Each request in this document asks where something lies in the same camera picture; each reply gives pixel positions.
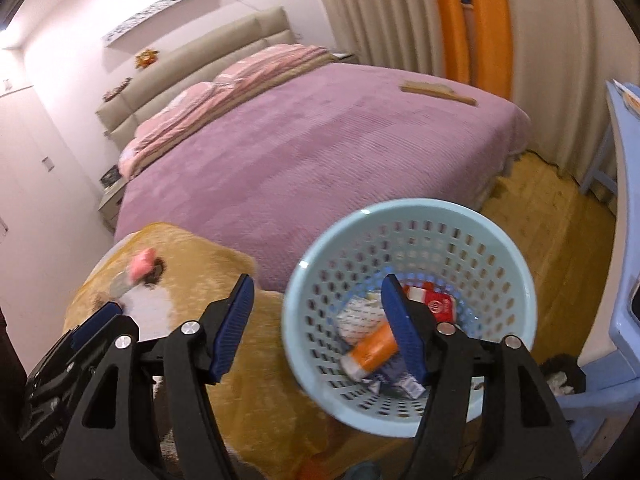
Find pink bottle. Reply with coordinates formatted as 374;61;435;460
106;247;165;305

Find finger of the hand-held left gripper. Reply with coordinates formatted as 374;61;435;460
69;302;124;352

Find blue white milk carton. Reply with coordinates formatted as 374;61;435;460
362;355;426;400

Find pink pillow white print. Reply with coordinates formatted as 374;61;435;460
167;82;219;112

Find plain pink pillow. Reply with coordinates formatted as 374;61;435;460
214;44;306;84

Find light blue plastic chair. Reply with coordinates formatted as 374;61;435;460
554;255;640;461

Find orange white tube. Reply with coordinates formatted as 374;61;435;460
341;320;401;378

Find red white paper cup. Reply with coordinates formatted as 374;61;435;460
404;282;457;323

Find white book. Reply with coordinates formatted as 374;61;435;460
614;80;640;118

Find white patterned wall shelf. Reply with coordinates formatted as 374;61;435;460
102;0;223;46

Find bed with purple cover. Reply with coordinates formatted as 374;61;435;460
116;60;532;293

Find orange curtain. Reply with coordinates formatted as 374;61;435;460
467;0;515;98
427;0;471;86

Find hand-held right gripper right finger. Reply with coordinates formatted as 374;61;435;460
381;273;583;480

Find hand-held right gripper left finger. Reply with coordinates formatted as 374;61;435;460
55;273;256;480

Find beige curtain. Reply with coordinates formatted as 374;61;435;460
306;0;446;81
500;0;640;186

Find wooden brush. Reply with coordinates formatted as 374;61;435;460
400;80;478;107

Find beige upholstered headboard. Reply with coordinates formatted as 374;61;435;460
95;6;296;148

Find pink pillows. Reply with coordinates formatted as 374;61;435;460
120;45;333;181

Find small patterned cloth item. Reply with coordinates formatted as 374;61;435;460
102;77;133;102

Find light blue plastic basket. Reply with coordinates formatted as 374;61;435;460
281;198;540;438

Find light blue plastic table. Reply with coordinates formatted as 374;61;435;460
580;79;640;271

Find beige nightstand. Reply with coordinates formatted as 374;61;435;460
97;180;126;233

